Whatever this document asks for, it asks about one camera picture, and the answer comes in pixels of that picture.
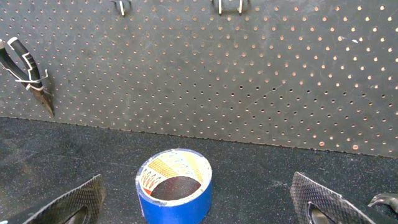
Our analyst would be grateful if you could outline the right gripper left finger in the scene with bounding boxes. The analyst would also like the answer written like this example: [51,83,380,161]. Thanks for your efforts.
[6,174,106,224]

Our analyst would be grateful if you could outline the roll of blue tape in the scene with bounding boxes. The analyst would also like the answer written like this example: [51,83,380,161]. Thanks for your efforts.
[135,148,214,224]

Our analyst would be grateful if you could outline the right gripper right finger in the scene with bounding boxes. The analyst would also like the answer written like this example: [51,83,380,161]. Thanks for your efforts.
[289,171,398,224]

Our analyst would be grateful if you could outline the black and white pliers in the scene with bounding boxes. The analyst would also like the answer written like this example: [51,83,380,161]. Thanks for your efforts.
[0,36,55,118]

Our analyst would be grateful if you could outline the black pegboard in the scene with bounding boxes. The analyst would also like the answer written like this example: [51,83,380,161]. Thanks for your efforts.
[0,0,398,159]

